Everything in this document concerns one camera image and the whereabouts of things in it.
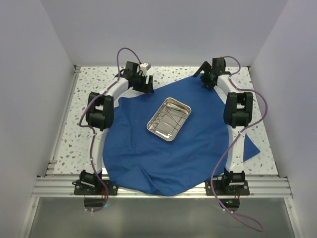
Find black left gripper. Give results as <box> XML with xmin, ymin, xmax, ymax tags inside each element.
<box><xmin>133</xmin><ymin>74</ymin><xmax>154</xmax><ymax>95</ymax></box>

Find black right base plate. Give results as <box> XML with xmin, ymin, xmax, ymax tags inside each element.
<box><xmin>212</xmin><ymin>176</ymin><xmax>251</xmax><ymax>196</ymax></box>

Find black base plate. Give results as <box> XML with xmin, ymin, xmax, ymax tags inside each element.
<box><xmin>212</xmin><ymin>176</ymin><xmax>251</xmax><ymax>196</ymax></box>
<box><xmin>72</xmin><ymin>179</ymin><xmax>118</xmax><ymax>196</ymax></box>

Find aluminium rail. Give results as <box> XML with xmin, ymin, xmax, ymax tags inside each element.
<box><xmin>44</xmin><ymin>65</ymin><xmax>82</xmax><ymax>176</ymax></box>
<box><xmin>31</xmin><ymin>175</ymin><xmax>293</xmax><ymax>198</ymax></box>

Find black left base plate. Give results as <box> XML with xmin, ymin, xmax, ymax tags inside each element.
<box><xmin>72</xmin><ymin>179</ymin><xmax>118</xmax><ymax>196</ymax></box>

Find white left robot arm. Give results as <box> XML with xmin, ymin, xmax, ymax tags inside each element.
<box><xmin>79</xmin><ymin>61</ymin><xmax>154</xmax><ymax>195</ymax></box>

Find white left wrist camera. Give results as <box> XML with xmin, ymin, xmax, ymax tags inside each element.
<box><xmin>139</xmin><ymin>63</ymin><xmax>151</xmax><ymax>76</ymax></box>

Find steel surgical forceps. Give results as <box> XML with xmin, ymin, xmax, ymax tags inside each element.
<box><xmin>163</xmin><ymin>106</ymin><xmax>188</xmax><ymax>117</ymax></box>

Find stainless steel instrument tray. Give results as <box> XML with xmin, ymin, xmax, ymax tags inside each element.
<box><xmin>146</xmin><ymin>97</ymin><xmax>192</xmax><ymax>142</ymax></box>

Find blue surgical cloth wrap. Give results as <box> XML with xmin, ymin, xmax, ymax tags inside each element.
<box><xmin>102</xmin><ymin>74</ymin><xmax>261</xmax><ymax>197</ymax></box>

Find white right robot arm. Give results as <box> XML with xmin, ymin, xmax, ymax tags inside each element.
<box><xmin>193</xmin><ymin>58</ymin><xmax>253</xmax><ymax>195</ymax></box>

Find aluminium front rail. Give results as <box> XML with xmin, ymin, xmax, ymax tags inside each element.
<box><xmin>31</xmin><ymin>175</ymin><xmax>293</xmax><ymax>198</ymax></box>

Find aluminium left side rail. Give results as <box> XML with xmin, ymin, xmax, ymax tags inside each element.
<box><xmin>44</xmin><ymin>65</ymin><xmax>82</xmax><ymax>176</ymax></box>

